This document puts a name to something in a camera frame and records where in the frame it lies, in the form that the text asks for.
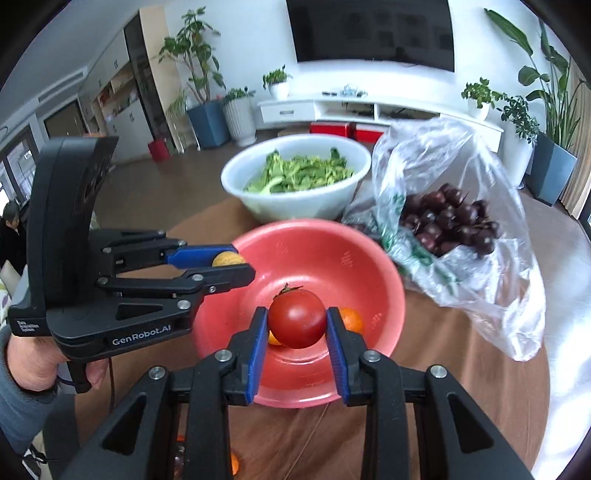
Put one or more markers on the ribbed white plant pot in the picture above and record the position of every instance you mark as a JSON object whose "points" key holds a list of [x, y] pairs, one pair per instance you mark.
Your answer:
{"points": [[240, 122]]}

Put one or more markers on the red bin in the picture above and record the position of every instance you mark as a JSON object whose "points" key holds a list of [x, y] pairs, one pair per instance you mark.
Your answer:
{"points": [[159, 151]]}

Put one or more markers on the green leafy vegetables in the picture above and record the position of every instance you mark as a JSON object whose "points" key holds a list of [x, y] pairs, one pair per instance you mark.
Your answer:
{"points": [[300, 173]]}

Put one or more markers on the tall leafy green plant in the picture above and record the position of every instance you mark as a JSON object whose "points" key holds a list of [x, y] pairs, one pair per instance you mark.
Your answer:
{"points": [[194, 50]]}

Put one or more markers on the white low television cabinet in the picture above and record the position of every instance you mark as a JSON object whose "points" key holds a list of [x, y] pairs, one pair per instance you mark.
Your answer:
{"points": [[295, 110]]}

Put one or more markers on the small white plant pot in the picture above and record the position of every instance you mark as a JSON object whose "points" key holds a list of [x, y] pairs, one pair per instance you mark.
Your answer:
{"points": [[479, 110], [279, 91]]}

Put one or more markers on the person's left forearm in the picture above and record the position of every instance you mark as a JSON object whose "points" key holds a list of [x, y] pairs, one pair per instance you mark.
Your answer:
{"points": [[18, 415]]}

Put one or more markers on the pile of dark water chestnuts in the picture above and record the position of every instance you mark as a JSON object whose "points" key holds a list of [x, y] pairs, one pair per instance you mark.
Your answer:
{"points": [[448, 219]]}

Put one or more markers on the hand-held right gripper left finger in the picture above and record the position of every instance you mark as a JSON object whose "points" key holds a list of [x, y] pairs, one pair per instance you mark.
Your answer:
{"points": [[258, 357]]}

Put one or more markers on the red storage box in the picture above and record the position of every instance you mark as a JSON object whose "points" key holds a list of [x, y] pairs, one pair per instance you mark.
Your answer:
{"points": [[330, 129], [369, 134]]}

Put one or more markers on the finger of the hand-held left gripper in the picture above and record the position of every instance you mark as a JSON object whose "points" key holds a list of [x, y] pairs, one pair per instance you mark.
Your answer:
{"points": [[194, 256], [221, 276]]}

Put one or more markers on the thin-leaved green plant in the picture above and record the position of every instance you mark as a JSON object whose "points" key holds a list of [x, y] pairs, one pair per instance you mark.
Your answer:
{"points": [[178, 108]]}

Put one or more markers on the small yellow kumquat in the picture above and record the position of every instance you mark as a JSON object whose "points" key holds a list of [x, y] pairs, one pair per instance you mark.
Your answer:
{"points": [[228, 259]]}

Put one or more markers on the white plastic bowl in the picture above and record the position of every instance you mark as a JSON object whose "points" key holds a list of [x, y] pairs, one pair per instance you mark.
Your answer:
{"points": [[295, 203]]}

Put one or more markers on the person's left hand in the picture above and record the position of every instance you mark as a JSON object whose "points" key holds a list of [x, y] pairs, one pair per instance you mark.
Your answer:
{"points": [[32, 367]]}

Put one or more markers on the clear plastic bag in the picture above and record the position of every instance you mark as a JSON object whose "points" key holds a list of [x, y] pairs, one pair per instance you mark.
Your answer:
{"points": [[485, 286]]}

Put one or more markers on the red tomato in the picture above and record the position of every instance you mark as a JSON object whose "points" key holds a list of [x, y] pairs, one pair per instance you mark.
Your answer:
{"points": [[298, 318]]}

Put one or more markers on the large broad-leaved plant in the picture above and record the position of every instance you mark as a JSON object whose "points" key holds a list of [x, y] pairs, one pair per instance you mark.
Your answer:
{"points": [[549, 78]]}

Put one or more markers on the black wall television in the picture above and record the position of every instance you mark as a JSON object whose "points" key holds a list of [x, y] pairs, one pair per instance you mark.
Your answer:
{"points": [[369, 32]]}

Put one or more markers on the red plastic colander bowl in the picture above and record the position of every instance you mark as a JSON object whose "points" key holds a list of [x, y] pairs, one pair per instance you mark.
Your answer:
{"points": [[314, 258]]}

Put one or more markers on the beige curtain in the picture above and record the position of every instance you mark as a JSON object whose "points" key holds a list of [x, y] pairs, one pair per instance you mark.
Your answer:
{"points": [[577, 152]]}

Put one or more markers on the orange mandarin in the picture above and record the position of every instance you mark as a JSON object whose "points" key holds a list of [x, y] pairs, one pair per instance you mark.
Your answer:
{"points": [[234, 464], [353, 321], [273, 340]]}

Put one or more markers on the square blue plant pot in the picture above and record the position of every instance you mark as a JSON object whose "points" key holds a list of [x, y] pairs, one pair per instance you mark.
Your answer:
{"points": [[551, 168], [207, 124]]}

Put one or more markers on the tall white planter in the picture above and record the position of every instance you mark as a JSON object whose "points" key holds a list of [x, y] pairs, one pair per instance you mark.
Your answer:
{"points": [[515, 159]]}

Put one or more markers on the white wall cabinet unit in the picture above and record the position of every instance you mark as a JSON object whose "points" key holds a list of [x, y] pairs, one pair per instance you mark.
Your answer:
{"points": [[115, 110]]}

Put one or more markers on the small-leaved green plant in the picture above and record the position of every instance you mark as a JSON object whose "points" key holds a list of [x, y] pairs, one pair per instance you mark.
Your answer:
{"points": [[519, 115]]}

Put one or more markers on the tall dark display cabinet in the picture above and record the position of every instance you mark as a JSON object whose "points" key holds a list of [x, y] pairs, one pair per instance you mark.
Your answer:
{"points": [[147, 78]]}

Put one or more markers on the small bushy green plant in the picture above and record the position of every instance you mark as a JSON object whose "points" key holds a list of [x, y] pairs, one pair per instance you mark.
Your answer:
{"points": [[238, 94]]}

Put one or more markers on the brown tablecloth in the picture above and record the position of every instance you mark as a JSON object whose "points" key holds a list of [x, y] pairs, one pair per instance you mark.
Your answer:
{"points": [[461, 392]]}

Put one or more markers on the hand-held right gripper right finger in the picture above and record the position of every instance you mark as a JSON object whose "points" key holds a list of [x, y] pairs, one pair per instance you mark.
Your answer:
{"points": [[337, 357]]}

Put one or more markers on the small potted green plant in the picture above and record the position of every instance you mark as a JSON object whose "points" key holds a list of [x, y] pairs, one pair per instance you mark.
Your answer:
{"points": [[276, 76], [480, 92]]}

